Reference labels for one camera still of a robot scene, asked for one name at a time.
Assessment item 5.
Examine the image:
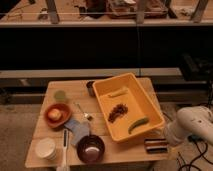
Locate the yellow banana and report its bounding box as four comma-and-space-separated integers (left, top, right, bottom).
108, 87, 127, 98

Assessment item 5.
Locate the yellow plastic bin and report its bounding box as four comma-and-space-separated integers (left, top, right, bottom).
93, 73, 165, 142

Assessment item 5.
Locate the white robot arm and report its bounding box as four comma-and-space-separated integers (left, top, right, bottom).
163, 106, 213, 146

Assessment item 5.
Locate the dark metal cup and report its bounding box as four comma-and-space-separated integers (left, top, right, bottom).
86, 81, 95, 97

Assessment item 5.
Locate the dark grapes bunch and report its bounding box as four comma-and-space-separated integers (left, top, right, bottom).
108, 104, 128, 123

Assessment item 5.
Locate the metal spoon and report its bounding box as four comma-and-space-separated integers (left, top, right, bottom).
74, 102, 93, 121

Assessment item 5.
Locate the green pepper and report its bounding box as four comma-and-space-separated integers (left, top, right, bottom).
128, 117, 149, 134

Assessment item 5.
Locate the blue grey cloth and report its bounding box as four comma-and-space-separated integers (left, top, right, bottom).
64, 119, 90, 146

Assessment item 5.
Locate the orange bowl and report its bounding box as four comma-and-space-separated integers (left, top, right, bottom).
44, 103, 72, 128

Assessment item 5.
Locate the yellow round fruit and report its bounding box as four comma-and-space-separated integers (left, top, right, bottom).
48, 109, 62, 121

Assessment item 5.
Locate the purple bowl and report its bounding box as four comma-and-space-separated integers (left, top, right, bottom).
77, 135, 105, 164

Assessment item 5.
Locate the dark striped block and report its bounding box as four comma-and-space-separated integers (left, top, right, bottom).
144, 139, 168, 154

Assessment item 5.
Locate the white handled brush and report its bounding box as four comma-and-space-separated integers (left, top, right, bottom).
56, 129, 70, 171

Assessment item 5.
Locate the black cable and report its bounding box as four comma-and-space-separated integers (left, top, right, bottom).
175, 134, 213, 171

